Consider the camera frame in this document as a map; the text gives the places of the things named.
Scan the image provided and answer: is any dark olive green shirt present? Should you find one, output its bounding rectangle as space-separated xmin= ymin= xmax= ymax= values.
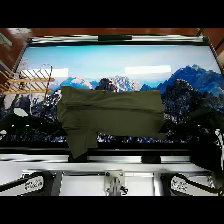
xmin=55 ymin=85 xmax=168 ymax=160

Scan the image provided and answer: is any light wooden clothes hanger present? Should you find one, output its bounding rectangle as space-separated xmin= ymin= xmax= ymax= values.
xmin=5 ymin=63 xmax=56 ymax=85
xmin=0 ymin=83 xmax=52 ymax=96

